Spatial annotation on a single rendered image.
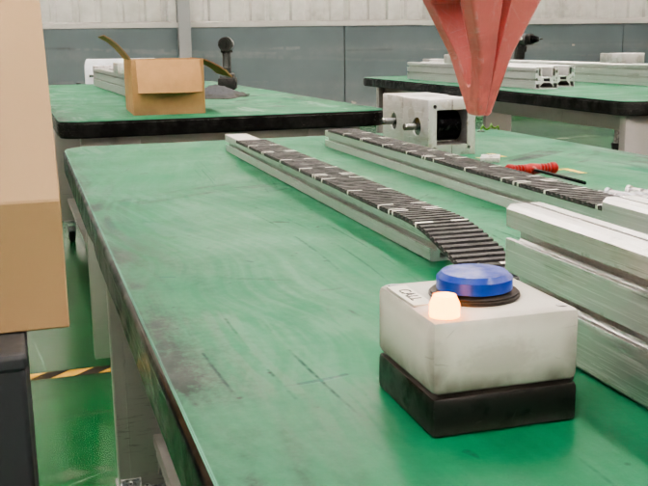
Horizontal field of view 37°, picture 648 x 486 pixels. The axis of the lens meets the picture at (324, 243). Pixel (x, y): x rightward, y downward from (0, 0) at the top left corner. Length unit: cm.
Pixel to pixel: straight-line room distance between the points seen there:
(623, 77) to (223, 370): 368
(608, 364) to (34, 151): 41
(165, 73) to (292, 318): 206
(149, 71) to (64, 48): 882
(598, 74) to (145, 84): 228
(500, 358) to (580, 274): 11
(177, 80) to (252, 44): 912
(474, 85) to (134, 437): 154
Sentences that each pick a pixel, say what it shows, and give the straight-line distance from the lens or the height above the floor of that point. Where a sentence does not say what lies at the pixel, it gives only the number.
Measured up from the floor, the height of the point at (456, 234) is 81.
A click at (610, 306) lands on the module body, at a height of 83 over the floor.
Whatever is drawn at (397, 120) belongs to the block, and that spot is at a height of 83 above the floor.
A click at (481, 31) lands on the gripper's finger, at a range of 47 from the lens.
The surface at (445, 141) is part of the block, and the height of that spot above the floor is 80.
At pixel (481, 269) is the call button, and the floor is 85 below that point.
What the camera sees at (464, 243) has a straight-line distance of 81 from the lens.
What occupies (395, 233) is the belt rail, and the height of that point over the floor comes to 79.
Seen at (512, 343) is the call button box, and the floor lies 82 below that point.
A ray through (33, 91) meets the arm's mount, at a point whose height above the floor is 94.
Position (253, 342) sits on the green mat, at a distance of 63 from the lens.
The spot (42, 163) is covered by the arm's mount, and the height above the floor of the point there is 89.
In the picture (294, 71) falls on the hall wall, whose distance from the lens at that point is 1195.
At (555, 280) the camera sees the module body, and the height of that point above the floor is 83.
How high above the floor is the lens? 97
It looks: 12 degrees down
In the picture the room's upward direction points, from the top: 1 degrees counter-clockwise
